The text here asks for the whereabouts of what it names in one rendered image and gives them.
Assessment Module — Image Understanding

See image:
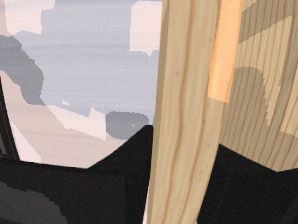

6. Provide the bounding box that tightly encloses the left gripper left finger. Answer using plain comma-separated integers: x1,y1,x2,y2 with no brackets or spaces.
0,125,154,224

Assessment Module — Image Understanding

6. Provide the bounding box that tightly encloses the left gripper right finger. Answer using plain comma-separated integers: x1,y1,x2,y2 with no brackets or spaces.
196,143,298,224

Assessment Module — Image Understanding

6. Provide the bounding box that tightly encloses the wooden maze board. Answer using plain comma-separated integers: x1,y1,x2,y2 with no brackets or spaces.
146,0,298,224

